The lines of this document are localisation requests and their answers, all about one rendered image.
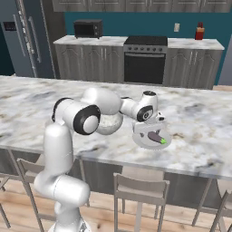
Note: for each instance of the grey round plate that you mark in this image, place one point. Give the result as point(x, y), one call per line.
point(144, 142)

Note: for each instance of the black microwave oven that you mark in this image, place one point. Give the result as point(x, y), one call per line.
point(88, 29)

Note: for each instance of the grey wooden chair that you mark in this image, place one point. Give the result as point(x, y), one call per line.
point(3, 205)
point(140, 193)
point(222, 208)
point(28, 175)

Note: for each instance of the white bowl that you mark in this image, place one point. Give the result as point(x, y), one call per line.
point(111, 124)

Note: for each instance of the grey cupboard run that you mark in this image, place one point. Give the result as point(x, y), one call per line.
point(90, 63)
point(142, 5)
point(193, 68)

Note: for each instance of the purple eggplant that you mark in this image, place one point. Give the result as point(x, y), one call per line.
point(154, 137)

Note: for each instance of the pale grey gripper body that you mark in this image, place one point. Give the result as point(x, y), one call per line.
point(144, 127)

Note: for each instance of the red bottle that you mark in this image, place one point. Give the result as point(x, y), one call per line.
point(199, 32)

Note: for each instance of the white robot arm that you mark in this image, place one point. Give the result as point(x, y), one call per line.
point(57, 145)

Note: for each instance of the black and steel oven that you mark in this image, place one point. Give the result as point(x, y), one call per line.
point(145, 65)

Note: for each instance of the white wall socket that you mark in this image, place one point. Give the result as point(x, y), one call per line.
point(176, 27)

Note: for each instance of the plain grey fridge door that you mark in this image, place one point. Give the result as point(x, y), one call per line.
point(43, 36)

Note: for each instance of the grey fridge door with dispenser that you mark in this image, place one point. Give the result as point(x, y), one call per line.
point(9, 51)

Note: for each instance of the grey lower cupboard run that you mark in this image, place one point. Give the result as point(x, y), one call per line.
point(90, 63)
point(193, 68)

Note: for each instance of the grey upper cupboard run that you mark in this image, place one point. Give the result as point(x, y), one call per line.
point(142, 5)

